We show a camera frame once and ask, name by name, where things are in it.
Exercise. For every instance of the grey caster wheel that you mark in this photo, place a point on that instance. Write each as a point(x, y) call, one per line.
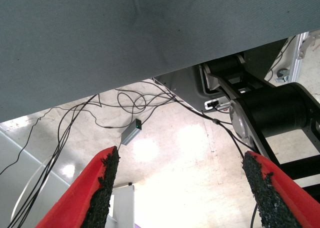
point(283, 74)

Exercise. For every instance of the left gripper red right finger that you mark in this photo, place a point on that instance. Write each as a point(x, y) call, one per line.
point(282, 195)

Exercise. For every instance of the dark grey table cloth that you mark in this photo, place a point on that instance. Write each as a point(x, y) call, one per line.
point(100, 38)

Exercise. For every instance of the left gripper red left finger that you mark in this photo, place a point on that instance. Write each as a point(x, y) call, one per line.
point(82, 195)

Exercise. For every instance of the grey metal housing box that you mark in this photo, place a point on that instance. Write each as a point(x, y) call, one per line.
point(187, 88)

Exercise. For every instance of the grey usb adapter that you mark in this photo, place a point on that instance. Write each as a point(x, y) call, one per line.
point(131, 132)

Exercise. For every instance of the aluminium profile bar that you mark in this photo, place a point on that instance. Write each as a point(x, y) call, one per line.
point(297, 58)

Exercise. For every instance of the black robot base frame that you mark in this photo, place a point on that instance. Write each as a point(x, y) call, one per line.
point(272, 110)

